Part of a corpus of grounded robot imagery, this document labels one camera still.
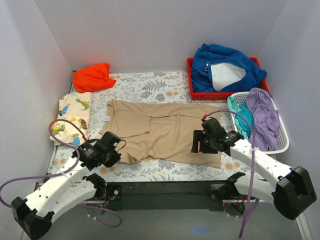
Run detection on orange folded t shirt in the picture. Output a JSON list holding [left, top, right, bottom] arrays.
[[72, 63, 116, 93]]

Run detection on aluminium frame rail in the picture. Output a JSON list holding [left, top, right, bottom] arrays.
[[21, 182, 313, 240]]

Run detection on beige t shirt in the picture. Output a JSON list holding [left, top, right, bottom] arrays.
[[100, 99, 221, 168]]

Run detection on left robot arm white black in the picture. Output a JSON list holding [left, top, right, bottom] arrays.
[[11, 131, 122, 240]]

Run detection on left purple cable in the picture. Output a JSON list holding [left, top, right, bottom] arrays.
[[0, 118, 127, 228]]

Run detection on blue white hoodie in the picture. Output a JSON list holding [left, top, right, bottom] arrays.
[[190, 43, 267, 93]]

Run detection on purple t shirt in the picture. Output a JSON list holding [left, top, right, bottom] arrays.
[[246, 88, 281, 152]]

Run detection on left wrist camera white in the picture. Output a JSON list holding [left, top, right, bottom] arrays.
[[86, 130, 102, 140]]

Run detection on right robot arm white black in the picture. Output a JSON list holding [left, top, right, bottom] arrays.
[[191, 118, 317, 220]]

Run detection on red plastic tray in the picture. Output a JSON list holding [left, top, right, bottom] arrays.
[[186, 57, 269, 101]]

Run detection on white perforated laundry basket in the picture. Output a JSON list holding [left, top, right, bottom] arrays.
[[230, 91, 290, 155]]

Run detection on floral table cloth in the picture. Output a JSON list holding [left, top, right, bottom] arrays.
[[47, 71, 280, 183]]

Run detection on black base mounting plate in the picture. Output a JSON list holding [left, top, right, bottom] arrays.
[[77, 181, 256, 213]]

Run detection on teal t shirt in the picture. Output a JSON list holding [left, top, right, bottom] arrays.
[[227, 96, 255, 141]]

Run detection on dinosaur print folded t shirt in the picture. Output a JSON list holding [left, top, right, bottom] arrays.
[[51, 92, 92, 146]]

